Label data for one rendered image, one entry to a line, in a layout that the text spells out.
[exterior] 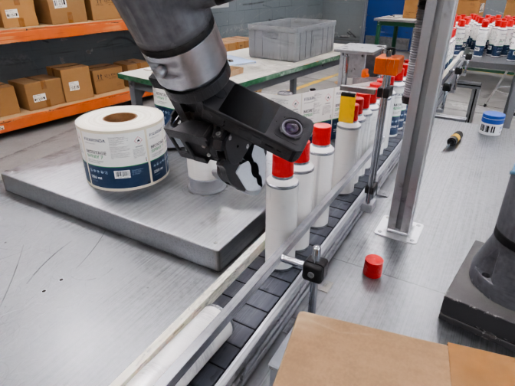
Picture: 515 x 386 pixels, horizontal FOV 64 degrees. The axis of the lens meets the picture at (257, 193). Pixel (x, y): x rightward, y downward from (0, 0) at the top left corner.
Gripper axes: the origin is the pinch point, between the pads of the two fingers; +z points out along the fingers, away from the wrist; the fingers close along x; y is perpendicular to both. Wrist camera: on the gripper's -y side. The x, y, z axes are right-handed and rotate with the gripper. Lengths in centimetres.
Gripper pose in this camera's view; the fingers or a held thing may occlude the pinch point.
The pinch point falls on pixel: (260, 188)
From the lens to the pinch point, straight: 56.6
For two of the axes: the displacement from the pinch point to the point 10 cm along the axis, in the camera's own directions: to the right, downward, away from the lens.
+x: -4.5, 7.9, -4.2
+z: 2.5, 5.6, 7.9
